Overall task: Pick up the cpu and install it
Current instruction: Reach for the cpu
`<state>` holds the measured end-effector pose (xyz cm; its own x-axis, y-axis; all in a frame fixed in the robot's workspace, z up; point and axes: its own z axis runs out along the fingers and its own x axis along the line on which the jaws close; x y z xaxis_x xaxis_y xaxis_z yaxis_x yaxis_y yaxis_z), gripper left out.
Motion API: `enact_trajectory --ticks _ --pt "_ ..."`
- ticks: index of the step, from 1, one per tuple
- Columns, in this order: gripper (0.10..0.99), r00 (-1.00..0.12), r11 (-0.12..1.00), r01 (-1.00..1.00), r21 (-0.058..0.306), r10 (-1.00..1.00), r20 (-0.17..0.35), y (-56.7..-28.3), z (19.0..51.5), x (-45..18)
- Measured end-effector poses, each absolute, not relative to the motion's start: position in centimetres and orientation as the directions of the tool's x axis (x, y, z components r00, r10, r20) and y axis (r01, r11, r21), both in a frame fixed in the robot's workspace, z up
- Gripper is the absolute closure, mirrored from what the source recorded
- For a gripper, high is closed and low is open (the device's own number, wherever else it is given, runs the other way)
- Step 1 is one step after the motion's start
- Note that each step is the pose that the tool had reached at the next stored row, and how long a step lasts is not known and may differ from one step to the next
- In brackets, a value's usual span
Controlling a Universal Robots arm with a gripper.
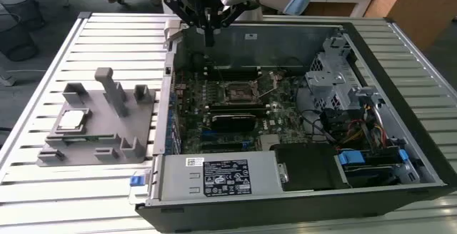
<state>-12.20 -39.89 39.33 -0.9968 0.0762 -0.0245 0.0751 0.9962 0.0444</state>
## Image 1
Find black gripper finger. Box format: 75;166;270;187
163;0;211;47
207;1;251;47

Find metal socket cover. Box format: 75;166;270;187
254;72;282;98

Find silver topped CPU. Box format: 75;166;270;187
57;110;86;130

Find CPU socket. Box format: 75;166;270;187
221;81;258;104

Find black RAM slot bank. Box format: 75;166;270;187
207;102;269;116
202;65;263;81

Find green motherboard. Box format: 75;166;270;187
170;67;307;154

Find silver metal drive cage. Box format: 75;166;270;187
305;37;379;111

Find silver chipset heatsink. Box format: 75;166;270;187
259;134;281;152

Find grey parts rack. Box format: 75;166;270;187
34;67;159;168

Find wooden cabinet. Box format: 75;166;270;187
363;0;457;55

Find green RAM stick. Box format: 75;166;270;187
62;135;114;141

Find grey furniture foot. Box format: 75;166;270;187
0;66;17;87

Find black plastic shroud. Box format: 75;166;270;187
274;142;349;192

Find blue disk carrier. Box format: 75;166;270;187
337;150;365;167

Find silver power supply unit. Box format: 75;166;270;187
145;152;286;205

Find black disk drive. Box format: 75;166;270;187
342;164;399;188

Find black open PC case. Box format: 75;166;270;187
134;19;457;233

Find black wire waste bin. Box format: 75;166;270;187
0;0;46;30
0;13;38;62

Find black ribbed plastic bracket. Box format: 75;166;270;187
318;109;354;132

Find coloured power wire bundle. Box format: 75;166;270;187
334;102;391;154

